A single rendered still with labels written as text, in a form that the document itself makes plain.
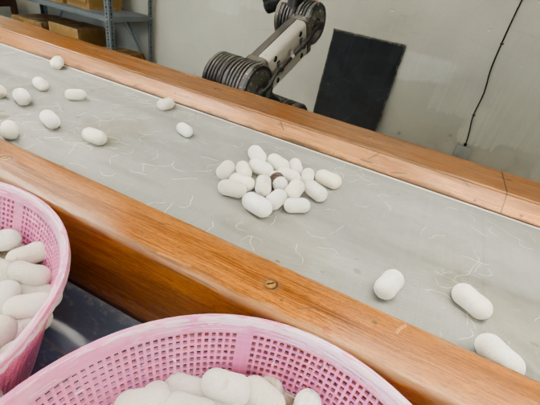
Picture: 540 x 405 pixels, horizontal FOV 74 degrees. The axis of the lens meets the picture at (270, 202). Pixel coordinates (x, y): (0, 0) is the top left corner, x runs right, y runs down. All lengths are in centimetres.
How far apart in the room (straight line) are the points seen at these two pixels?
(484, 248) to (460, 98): 201
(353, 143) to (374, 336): 37
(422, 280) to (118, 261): 28
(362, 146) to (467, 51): 188
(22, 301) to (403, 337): 27
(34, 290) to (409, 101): 232
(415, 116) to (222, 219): 217
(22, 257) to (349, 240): 30
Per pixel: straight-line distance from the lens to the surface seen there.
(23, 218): 39
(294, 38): 97
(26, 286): 34
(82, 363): 25
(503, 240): 53
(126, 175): 45
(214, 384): 26
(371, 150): 58
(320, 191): 44
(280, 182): 44
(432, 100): 246
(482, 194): 59
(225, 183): 41
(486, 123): 251
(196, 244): 31
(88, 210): 35
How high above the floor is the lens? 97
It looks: 32 degrees down
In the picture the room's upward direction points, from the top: 11 degrees clockwise
